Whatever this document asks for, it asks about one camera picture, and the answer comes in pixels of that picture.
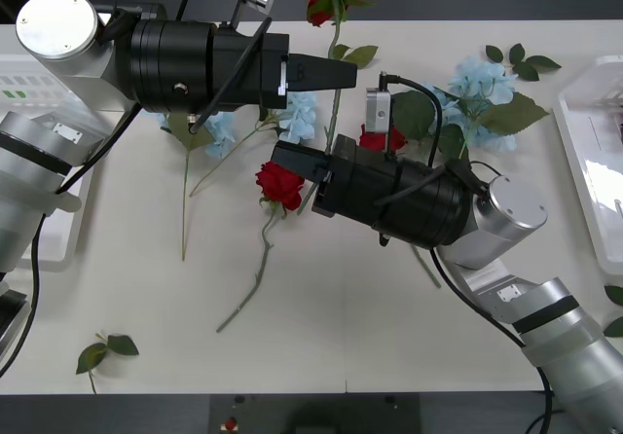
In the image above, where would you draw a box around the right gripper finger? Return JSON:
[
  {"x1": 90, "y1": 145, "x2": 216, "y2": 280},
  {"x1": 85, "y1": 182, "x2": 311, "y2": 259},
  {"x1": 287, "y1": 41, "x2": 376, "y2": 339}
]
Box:
[
  {"x1": 272, "y1": 142, "x2": 338, "y2": 172},
  {"x1": 271, "y1": 154, "x2": 334, "y2": 186}
]

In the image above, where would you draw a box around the red rose with bare stem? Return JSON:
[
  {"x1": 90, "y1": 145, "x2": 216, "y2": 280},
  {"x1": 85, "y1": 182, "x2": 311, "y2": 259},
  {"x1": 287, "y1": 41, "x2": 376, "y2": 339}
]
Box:
[{"x1": 215, "y1": 160, "x2": 307, "y2": 334}]

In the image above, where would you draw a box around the loose twig with four leaves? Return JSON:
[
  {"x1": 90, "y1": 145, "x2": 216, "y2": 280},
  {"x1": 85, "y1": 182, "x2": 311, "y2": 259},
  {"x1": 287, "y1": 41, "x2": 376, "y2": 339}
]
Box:
[{"x1": 485, "y1": 43, "x2": 564, "y2": 83}]

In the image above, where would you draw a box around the black panel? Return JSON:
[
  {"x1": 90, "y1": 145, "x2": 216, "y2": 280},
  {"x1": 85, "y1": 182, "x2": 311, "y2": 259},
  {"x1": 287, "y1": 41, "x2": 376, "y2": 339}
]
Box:
[{"x1": 208, "y1": 393, "x2": 422, "y2": 434}]

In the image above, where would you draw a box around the shallow white box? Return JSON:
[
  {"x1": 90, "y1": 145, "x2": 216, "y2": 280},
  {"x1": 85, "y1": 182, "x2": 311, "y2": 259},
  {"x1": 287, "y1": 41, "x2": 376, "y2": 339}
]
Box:
[
  {"x1": 552, "y1": 55, "x2": 623, "y2": 277},
  {"x1": 0, "y1": 52, "x2": 106, "y2": 273}
]

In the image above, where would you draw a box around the loose twig with two leaves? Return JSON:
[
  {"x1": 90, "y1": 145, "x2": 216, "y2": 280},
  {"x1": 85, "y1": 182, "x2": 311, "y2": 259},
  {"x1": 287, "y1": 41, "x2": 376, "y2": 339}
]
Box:
[{"x1": 75, "y1": 332, "x2": 141, "y2": 395}]

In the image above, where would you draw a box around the pale blue flower thin stem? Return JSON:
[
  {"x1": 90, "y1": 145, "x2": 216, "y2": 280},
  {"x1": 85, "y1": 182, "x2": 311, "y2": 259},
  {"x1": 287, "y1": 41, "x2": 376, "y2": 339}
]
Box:
[{"x1": 155, "y1": 110, "x2": 238, "y2": 263}]

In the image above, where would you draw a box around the red rose with green stem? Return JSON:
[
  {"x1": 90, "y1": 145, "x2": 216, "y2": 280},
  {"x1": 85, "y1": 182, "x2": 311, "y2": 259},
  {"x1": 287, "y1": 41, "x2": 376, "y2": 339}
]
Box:
[{"x1": 358, "y1": 123, "x2": 443, "y2": 289}]

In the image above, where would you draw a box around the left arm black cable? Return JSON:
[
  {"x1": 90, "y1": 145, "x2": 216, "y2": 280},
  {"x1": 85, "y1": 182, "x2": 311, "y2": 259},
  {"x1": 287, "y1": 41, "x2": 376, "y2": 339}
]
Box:
[{"x1": 0, "y1": 0, "x2": 274, "y2": 377}]

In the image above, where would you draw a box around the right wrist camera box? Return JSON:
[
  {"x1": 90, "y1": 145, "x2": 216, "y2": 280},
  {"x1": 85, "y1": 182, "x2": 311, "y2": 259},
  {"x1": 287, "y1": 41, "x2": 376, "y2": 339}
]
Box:
[{"x1": 363, "y1": 85, "x2": 395, "y2": 154}]

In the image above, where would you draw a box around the large pale blue leafy flower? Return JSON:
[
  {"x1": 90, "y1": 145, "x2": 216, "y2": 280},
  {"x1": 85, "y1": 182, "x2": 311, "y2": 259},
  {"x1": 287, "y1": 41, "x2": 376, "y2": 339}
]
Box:
[{"x1": 391, "y1": 56, "x2": 551, "y2": 163}]

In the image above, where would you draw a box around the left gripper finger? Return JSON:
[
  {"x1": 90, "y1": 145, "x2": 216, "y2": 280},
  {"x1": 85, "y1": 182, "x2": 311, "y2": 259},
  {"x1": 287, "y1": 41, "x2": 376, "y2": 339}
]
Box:
[
  {"x1": 288, "y1": 54, "x2": 359, "y2": 79},
  {"x1": 287, "y1": 75, "x2": 357, "y2": 97}
]

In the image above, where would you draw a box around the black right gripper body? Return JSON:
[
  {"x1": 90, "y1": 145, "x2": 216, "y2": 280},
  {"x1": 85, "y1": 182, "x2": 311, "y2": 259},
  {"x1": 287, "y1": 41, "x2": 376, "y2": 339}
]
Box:
[{"x1": 310, "y1": 134, "x2": 403, "y2": 227}]

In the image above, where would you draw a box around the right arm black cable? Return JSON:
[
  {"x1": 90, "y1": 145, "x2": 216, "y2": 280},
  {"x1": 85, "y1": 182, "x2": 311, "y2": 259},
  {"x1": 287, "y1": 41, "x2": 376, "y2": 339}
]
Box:
[{"x1": 374, "y1": 69, "x2": 556, "y2": 434}]

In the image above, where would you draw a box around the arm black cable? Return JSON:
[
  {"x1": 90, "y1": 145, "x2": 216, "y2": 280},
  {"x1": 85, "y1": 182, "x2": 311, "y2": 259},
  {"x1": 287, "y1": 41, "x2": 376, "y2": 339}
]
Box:
[
  {"x1": 0, "y1": 0, "x2": 274, "y2": 377},
  {"x1": 374, "y1": 69, "x2": 556, "y2": 434}
]

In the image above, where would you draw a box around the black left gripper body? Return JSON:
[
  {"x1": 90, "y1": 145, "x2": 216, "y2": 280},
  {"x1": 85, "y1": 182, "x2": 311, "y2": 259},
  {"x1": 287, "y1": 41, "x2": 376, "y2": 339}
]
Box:
[{"x1": 208, "y1": 27, "x2": 292, "y2": 112}]

